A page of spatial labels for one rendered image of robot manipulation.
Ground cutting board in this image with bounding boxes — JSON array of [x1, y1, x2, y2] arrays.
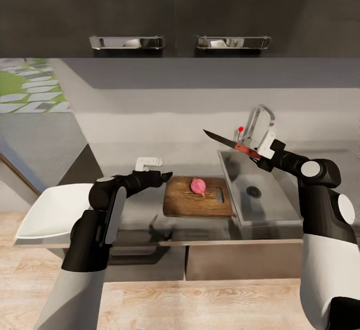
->
[[162, 176, 233, 217]]

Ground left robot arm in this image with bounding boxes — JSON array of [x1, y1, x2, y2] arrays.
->
[[32, 157, 173, 330]]

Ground vidalia onion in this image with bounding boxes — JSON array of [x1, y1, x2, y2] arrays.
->
[[191, 178, 205, 197]]

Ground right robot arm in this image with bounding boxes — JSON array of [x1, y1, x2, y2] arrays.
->
[[255, 129, 360, 330]]

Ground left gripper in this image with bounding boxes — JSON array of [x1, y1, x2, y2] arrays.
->
[[130, 170, 173, 193]]

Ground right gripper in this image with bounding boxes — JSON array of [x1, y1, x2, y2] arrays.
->
[[257, 139, 293, 172]]

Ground bowl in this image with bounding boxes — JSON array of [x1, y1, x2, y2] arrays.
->
[[15, 183, 94, 239]]

